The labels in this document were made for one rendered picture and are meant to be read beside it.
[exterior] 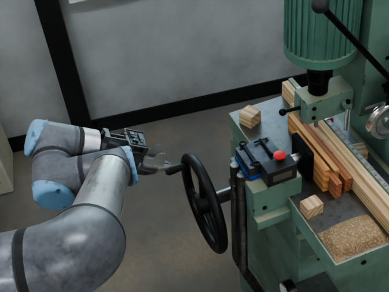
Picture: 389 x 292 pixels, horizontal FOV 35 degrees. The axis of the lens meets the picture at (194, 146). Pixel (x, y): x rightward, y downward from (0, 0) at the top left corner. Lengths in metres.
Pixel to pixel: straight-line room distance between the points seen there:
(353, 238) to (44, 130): 0.75
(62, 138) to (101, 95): 1.63
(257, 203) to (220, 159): 1.44
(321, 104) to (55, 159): 0.67
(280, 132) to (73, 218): 0.99
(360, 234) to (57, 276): 0.84
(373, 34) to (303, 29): 0.18
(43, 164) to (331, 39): 0.70
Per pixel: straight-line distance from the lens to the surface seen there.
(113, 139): 1.51
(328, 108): 1.63
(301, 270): 1.73
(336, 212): 1.55
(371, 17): 1.48
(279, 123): 1.78
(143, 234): 2.70
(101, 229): 0.86
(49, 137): 1.46
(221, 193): 1.69
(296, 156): 1.59
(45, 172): 1.40
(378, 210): 1.52
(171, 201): 2.81
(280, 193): 1.56
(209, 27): 2.98
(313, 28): 1.41
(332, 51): 1.45
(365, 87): 1.60
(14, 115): 3.13
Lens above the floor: 2.08
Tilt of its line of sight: 43 degrees down
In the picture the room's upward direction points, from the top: 7 degrees counter-clockwise
